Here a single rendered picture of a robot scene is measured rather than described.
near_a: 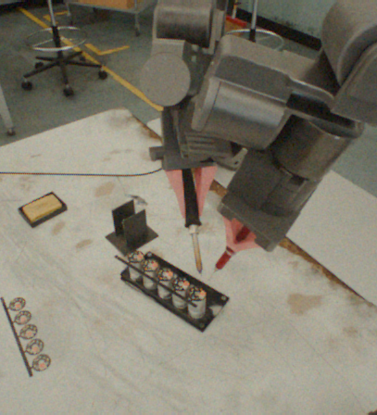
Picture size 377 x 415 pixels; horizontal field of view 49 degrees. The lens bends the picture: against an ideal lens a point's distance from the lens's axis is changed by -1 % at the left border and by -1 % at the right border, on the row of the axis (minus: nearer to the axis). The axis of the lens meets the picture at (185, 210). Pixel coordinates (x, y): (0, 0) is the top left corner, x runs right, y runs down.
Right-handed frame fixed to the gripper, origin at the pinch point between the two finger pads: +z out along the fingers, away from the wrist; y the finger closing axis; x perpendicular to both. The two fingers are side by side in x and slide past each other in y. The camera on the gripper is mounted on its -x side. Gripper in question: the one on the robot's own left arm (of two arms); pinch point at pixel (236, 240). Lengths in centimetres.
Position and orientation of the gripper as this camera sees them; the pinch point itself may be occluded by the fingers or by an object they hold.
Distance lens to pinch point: 47.4
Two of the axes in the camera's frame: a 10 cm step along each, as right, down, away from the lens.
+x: 7.8, 6.0, -1.6
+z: -2.8, 5.7, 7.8
